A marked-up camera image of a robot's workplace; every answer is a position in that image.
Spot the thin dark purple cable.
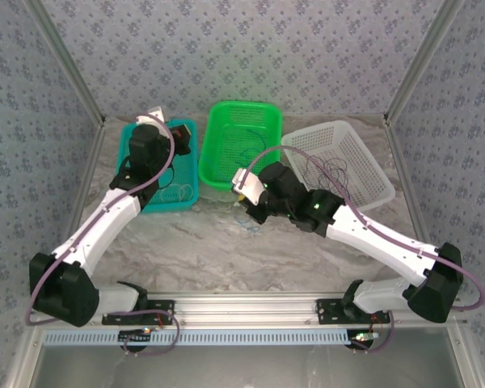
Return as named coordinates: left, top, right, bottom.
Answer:
left=302, top=155, right=351, bottom=203

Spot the white plastic mesh basket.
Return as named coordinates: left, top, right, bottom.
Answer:
left=280, top=120, right=396, bottom=213

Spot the teal plastic mesh basket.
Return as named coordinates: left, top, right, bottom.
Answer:
left=116, top=119, right=199, bottom=214

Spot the green plastic mesh basket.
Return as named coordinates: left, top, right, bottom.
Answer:
left=197, top=99, right=284, bottom=193

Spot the small black controller board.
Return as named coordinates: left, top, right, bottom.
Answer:
left=349, top=331, right=380, bottom=349
left=118, top=327, right=154, bottom=344

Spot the grey metal lower panel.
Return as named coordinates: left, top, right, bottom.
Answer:
left=32, top=327, right=466, bottom=388

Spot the left arm purple camera cable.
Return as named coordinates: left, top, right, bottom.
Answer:
left=26, top=115, right=176, bottom=327

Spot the arm purple camera cable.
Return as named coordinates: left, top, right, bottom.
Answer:
left=244, top=145, right=485, bottom=312
left=26, top=115, right=176, bottom=327

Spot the right arm purple camera cable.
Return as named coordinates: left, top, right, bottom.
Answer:
left=244, top=145, right=485, bottom=312

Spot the aluminium table side rail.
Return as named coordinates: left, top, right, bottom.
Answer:
left=383, top=112, right=485, bottom=388
left=3, top=119, right=107, bottom=388

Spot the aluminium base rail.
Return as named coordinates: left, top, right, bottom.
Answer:
left=96, top=293, right=468, bottom=325

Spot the light blue slotted cable duct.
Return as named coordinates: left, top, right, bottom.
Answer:
left=44, top=329, right=353, bottom=345

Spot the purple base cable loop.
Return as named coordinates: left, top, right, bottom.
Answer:
left=350, top=305, right=396, bottom=355
left=103, top=310, right=180, bottom=357

